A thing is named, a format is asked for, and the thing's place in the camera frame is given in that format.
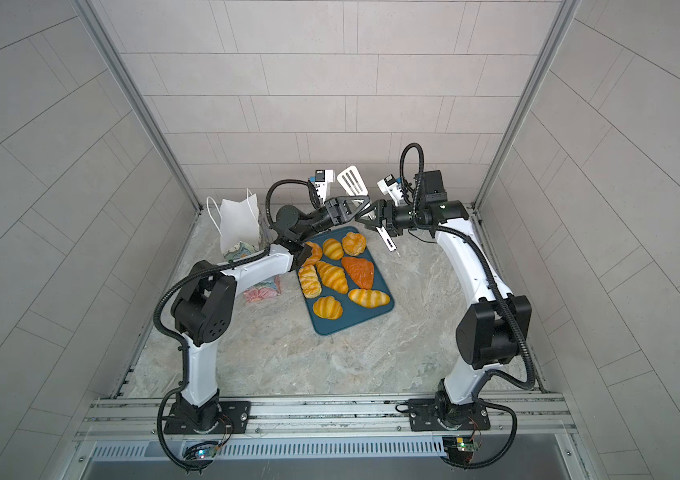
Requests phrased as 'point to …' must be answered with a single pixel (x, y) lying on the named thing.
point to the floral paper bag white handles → (237, 221)
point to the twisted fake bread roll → (368, 298)
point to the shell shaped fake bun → (328, 307)
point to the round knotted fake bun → (353, 244)
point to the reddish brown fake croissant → (361, 270)
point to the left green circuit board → (206, 452)
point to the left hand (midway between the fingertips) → (374, 204)
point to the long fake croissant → (333, 278)
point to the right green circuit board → (459, 444)
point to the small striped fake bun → (333, 249)
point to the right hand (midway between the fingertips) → (364, 221)
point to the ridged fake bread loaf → (310, 281)
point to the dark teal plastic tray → (352, 314)
